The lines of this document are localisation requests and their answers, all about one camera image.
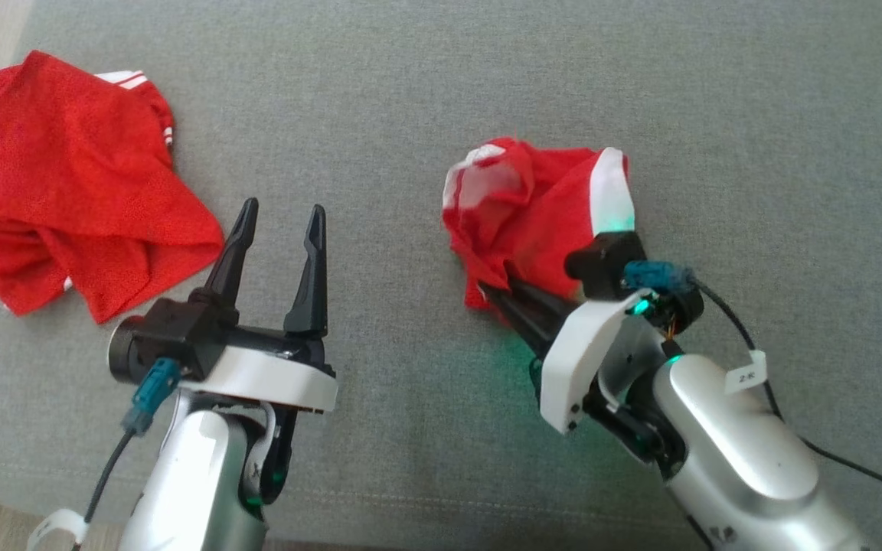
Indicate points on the red jersey with white sleeves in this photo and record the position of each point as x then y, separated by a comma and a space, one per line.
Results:
66, 191

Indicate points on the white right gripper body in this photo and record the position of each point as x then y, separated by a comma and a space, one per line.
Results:
575, 360

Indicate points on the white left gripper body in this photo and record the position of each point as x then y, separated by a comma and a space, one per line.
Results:
265, 379

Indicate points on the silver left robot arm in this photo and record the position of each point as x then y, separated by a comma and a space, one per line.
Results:
196, 482

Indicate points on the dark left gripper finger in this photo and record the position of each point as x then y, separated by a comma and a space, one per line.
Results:
233, 252
311, 283

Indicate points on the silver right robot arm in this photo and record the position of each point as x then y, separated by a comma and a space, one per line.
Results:
732, 459

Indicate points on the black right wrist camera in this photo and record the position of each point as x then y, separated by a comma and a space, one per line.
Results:
609, 260

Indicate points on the red shorts with white stripe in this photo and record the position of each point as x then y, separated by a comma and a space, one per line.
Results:
533, 214

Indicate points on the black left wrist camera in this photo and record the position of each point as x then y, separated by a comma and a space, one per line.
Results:
173, 337

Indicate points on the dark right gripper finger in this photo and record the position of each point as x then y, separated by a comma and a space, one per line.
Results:
517, 314
544, 295

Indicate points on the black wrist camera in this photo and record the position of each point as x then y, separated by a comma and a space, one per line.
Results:
609, 260
173, 337

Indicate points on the grey sofa seat cushion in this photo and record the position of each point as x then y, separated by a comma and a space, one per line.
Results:
563, 92

